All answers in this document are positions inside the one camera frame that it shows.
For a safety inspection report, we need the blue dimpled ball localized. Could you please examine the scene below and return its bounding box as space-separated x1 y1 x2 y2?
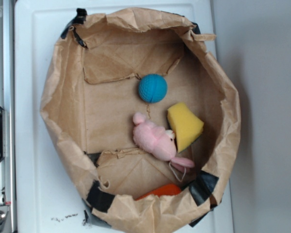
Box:
138 74 168 103

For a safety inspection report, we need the pink plush bunny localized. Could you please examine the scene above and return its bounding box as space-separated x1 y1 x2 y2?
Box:
132 112 194 175

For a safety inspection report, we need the yellow sponge wedge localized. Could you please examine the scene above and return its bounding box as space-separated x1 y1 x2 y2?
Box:
167 102 204 153

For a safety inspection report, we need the brown paper bag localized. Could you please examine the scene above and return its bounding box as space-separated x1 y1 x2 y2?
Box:
40 8 241 233

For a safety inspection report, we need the orange plastic object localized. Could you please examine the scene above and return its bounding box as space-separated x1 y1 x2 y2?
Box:
136 183 181 200

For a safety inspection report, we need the white plastic tray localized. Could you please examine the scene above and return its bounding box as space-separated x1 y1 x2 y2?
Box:
14 2 234 233

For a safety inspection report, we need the metal frame rail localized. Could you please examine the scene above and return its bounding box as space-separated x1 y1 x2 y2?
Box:
0 0 17 233

